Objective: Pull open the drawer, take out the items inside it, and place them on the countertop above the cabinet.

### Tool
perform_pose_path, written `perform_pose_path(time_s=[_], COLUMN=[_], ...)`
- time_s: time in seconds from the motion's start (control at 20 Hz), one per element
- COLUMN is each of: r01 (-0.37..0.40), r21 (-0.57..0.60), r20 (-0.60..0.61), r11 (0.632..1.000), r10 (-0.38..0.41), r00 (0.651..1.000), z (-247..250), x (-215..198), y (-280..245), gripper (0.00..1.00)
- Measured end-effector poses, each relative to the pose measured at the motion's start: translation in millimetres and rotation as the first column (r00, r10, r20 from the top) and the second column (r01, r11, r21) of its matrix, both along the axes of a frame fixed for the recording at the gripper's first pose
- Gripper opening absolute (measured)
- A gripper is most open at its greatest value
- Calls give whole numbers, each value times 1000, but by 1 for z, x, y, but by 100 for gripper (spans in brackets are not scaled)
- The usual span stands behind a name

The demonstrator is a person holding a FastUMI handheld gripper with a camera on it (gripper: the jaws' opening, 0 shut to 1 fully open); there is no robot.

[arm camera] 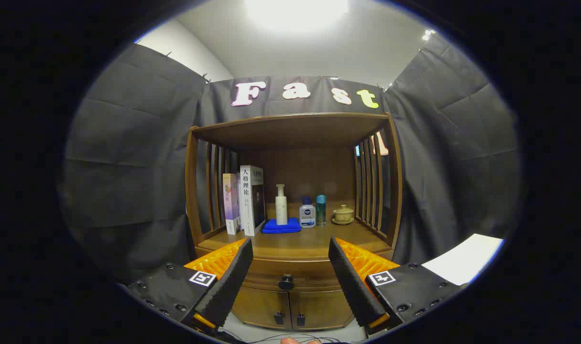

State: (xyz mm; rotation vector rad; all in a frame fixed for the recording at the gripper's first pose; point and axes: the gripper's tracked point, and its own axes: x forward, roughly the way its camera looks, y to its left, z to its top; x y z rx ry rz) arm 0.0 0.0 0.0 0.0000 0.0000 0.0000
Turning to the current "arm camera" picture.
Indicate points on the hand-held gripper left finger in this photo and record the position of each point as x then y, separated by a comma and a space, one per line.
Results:
233, 282

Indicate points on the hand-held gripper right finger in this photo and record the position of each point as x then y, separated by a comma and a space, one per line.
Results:
352, 286

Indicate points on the wooden drawer with black knob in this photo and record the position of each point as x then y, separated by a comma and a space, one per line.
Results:
290, 268

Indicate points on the wooden cabinet door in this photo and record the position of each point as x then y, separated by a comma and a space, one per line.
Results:
259, 306
326, 308

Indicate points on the wooden countertop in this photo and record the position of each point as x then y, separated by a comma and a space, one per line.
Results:
300, 241

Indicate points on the brown wooden cabinet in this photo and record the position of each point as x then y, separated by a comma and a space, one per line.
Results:
295, 134

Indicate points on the folded blue cloth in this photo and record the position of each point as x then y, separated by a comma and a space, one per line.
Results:
280, 228

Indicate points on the lidded ceramic teacup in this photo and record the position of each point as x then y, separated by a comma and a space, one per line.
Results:
343, 214

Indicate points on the purple book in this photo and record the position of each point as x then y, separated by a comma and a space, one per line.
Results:
231, 205

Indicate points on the thick white book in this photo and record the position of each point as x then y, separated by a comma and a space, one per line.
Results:
246, 205

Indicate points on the teal bottle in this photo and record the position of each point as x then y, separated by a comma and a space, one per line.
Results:
321, 210

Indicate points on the white bottle with blue cap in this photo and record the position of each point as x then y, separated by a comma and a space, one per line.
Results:
307, 216

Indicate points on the white pump bottle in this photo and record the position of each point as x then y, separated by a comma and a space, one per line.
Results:
281, 210

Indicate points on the white board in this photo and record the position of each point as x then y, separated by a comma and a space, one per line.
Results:
467, 258

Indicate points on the ceiling light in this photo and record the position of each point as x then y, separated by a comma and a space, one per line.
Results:
295, 12

